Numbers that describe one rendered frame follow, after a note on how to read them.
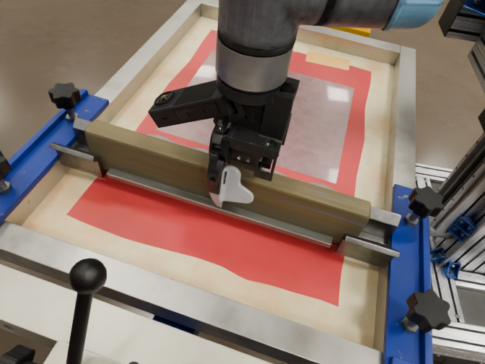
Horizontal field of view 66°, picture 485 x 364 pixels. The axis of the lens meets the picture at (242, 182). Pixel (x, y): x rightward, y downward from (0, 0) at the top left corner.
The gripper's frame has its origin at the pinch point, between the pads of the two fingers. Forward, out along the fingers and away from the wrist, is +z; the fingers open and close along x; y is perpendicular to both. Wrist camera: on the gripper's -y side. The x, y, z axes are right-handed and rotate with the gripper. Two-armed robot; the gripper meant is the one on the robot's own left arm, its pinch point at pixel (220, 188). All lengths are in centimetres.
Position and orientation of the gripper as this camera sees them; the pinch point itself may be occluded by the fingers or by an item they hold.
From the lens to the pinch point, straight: 54.4
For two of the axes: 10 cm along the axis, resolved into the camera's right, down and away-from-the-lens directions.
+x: 3.0, -7.1, 6.3
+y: 9.5, 2.9, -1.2
